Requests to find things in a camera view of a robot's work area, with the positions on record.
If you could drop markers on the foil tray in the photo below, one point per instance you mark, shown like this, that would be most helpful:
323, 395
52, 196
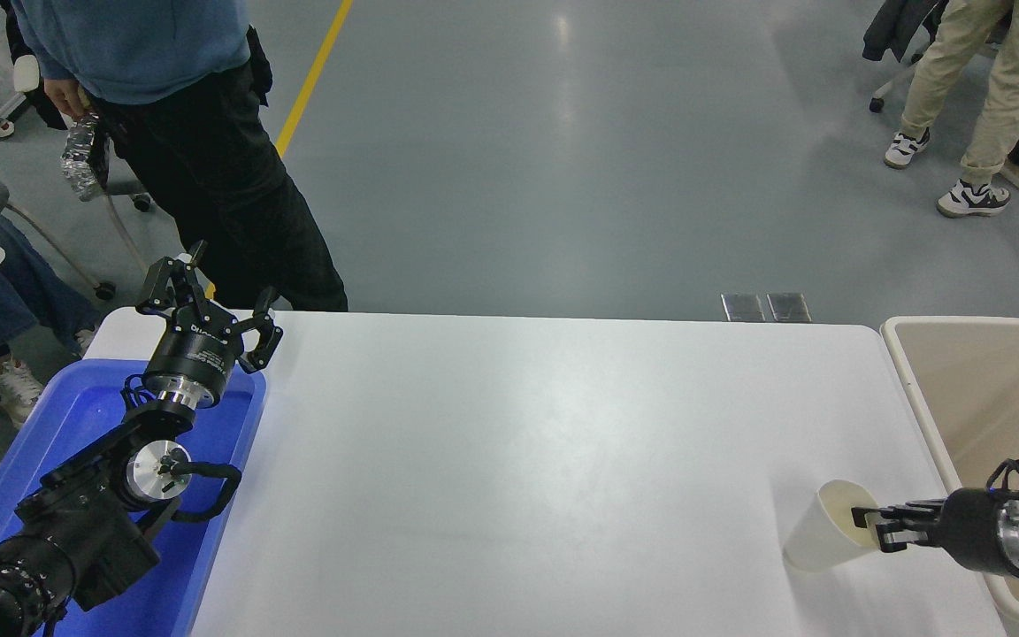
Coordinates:
80, 159

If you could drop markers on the metal floor socket plate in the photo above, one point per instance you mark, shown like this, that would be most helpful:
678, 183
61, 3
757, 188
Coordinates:
743, 307
789, 307

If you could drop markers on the person's hand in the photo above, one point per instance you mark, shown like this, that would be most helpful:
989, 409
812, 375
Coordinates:
63, 95

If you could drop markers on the black jacket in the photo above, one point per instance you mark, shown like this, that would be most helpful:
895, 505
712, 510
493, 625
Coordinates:
259, 66

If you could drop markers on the blue plastic tray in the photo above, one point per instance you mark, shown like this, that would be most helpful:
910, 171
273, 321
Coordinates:
85, 416

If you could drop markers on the white paper cup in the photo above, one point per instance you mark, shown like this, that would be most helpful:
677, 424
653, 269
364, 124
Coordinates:
815, 540

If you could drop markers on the large pale bin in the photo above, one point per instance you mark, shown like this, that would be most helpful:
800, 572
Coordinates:
978, 389

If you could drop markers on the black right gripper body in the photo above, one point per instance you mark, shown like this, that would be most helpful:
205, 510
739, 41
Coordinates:
974, 531

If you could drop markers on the white wheeled chair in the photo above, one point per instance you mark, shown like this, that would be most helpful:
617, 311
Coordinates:
894, 84

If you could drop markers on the dark grey jacket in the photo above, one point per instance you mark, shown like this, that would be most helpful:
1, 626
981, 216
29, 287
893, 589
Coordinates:
899, 22

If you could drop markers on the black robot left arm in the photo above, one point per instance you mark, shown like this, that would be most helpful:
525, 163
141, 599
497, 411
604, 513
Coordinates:
76, 531

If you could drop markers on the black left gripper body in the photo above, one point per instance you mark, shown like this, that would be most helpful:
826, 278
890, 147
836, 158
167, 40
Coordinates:
195, 354

